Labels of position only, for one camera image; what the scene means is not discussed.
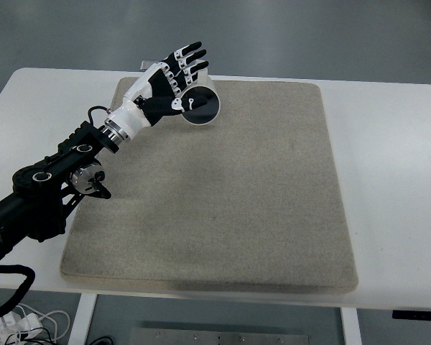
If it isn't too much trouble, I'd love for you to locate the white table leg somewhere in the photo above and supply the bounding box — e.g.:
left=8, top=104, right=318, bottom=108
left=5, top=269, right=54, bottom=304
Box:
left=339, top=307, right=363, bottom=345
left=68, top=293, right=98, bottom=345

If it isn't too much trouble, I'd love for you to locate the grey metal plate with screws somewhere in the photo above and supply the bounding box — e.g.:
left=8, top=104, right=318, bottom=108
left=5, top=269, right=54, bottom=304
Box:
left=129, top=326, right=310, bottom=345

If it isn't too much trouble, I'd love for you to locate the white power strip with cables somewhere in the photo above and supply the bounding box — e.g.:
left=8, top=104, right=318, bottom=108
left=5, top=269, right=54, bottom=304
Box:
left=0, top=303, right=71, bottom=345

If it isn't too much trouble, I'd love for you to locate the beige felt mat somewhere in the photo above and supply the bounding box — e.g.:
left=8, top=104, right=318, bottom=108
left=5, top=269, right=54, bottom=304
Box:
left=60, top=76, right=359, bottom=296

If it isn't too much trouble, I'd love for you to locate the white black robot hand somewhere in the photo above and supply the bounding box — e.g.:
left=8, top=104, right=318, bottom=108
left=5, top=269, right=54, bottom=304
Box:
left=109, top=41, right=210, bottom=139

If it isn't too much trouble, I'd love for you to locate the white cup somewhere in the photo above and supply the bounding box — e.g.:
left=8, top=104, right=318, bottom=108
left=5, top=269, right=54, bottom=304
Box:
left=179, top=68, right=222, bottom=126

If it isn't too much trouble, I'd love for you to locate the thin black cable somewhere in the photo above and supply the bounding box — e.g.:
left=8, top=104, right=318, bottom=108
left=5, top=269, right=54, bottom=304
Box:
left=82, top=335, right=114, bottom=345

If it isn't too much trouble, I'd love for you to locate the black table control panel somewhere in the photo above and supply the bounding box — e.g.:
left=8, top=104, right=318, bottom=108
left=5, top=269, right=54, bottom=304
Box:
left=392, top=309, right=431, bottom=320

